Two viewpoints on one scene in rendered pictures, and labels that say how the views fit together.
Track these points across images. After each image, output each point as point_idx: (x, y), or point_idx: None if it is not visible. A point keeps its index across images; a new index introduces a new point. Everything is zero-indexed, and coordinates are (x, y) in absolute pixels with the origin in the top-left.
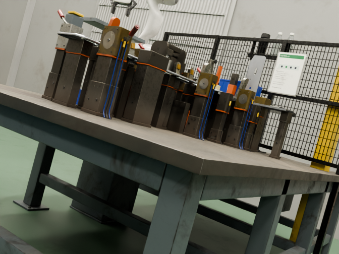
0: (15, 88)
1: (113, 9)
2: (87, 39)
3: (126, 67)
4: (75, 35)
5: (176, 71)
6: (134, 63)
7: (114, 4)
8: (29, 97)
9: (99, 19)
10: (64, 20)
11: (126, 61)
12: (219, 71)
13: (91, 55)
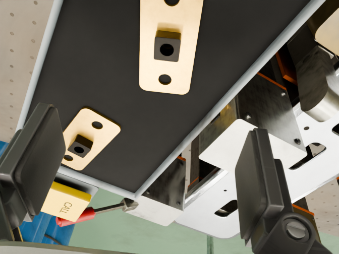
0: (42, 38)
1: (46, 173)
2: (226, 218)
3: (311, 151)
4: (206, 224)
5: None
6: (335, 66)
7: (18, 231)
8: (184, 157)
9: (145, 190)
10: (112, 210)
11: (314, 214)
12: None
13: None
